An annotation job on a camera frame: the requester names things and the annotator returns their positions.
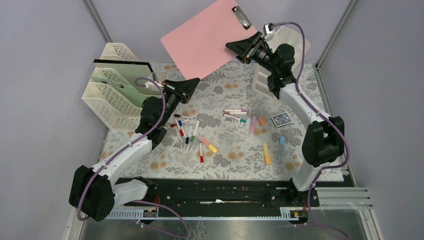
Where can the white plastic drawer organizer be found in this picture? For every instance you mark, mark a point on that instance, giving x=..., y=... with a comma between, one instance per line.
x=291, y=39

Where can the yellow orange highlighter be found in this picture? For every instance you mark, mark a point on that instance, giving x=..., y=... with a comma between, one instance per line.
x=266, y=153

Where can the black tipped marker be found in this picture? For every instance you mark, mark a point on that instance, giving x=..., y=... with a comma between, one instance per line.
x=188, y=135

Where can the green clipboard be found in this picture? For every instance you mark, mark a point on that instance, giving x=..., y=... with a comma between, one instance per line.
x=123, y=78

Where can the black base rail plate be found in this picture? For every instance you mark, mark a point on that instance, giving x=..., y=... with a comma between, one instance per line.
x=212, y=198

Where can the white binder folder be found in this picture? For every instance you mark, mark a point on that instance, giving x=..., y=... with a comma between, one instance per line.
x=124, y=62

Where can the green capped marker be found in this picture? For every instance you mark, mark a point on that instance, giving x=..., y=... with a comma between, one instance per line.
x=194, y=133

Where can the pink clipboard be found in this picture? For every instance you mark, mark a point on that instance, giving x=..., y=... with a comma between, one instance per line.
x=198, y=46

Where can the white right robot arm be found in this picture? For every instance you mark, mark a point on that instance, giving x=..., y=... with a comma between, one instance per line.
x=324, y=139

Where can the blue highlighter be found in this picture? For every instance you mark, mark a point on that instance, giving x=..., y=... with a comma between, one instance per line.
x=281, y=151

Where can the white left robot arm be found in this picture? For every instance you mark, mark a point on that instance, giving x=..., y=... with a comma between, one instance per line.
x=95, y=191

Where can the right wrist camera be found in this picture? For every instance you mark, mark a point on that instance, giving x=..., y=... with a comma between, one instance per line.
x=268, y=29

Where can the pink yellow highlighter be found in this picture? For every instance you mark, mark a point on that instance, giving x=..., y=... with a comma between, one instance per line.
x=206, y=143

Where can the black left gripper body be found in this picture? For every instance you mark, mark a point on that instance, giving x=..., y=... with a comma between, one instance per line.
x=172, y=97

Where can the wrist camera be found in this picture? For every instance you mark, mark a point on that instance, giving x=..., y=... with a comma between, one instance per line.
x=268, y=29
x=154, y=86

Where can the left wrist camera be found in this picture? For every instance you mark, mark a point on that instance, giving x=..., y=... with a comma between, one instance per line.
x=154, y=86

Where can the blue playing card box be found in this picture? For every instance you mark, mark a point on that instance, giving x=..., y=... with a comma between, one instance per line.
x=281, y=119

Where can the red marker pen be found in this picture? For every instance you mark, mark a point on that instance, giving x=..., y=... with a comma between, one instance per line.
x=201, y=158

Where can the floral patterned table mat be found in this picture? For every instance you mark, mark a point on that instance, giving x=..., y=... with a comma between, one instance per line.
x=239, y=156

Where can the white perforated file rack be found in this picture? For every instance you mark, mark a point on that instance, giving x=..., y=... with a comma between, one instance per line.
x=113, y=108

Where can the purple capped marker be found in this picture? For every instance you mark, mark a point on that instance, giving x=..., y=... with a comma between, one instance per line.
x=235, y=110

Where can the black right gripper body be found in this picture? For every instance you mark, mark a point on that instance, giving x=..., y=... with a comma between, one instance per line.
x=259, y=53

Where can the teal capped marker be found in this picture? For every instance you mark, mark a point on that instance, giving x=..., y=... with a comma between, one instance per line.
x=240, y=120

